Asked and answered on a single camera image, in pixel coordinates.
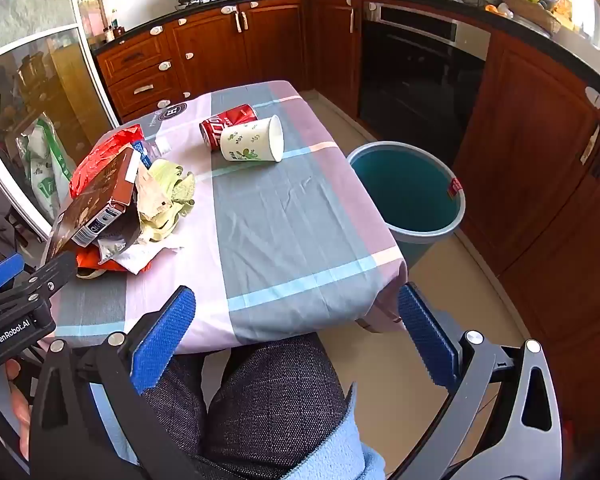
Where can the glass display cabinet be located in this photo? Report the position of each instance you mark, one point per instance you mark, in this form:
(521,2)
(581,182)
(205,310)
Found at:
(35,60)

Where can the person's left hand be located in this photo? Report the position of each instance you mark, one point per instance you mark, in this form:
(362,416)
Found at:
(19,410)

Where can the orange snack wrapper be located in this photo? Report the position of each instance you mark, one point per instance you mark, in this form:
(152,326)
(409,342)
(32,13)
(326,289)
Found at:
(87,260)

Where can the person's grey checked trousers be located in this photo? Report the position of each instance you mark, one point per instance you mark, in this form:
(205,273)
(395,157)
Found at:
(270,400)

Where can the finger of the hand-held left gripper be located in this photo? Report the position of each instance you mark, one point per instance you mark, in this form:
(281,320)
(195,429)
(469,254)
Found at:
(55,272)
(2,270)

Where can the white leaf-print paper cup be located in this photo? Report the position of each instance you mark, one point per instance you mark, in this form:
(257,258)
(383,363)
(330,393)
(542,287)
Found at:
(250,142)

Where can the woven tray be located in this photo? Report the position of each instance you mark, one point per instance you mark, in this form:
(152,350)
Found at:
(540,17)

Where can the green and white plastic bag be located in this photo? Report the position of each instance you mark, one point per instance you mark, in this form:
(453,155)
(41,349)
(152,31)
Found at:
(45,170)

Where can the red plastic bag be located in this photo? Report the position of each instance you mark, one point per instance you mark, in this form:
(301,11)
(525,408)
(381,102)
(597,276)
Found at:
(105,152)

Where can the yellow-green crumpled wrapper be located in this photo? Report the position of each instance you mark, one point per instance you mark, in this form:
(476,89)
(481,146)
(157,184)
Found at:
(175,190)

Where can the person's light blue garment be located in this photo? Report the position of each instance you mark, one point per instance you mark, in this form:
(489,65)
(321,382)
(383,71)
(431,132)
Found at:
(350,460)

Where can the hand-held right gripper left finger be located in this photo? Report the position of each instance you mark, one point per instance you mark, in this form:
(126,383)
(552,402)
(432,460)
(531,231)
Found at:
(165,340)

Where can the black built-in oven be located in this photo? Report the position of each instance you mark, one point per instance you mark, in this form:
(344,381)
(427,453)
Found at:
(415,85)

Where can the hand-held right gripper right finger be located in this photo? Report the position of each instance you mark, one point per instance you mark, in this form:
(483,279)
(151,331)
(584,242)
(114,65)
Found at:
(430,340)

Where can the teal plastic waste bin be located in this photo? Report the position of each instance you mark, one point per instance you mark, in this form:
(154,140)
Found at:
(405,185)

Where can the table with checked cloth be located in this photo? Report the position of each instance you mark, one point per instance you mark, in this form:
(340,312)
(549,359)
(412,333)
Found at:
(280,240)

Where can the brown cardboard box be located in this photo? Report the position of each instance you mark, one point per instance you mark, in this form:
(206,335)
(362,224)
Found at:
(95,185)

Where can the wooden cabinet with doors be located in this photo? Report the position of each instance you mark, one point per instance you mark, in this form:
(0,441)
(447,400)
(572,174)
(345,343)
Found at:
(545,170)

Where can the red soda can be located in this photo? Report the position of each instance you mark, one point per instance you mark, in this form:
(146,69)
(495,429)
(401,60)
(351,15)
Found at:
(225,120)

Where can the white crumpled paper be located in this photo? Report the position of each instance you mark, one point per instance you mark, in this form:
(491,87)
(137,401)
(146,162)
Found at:
(140,257)

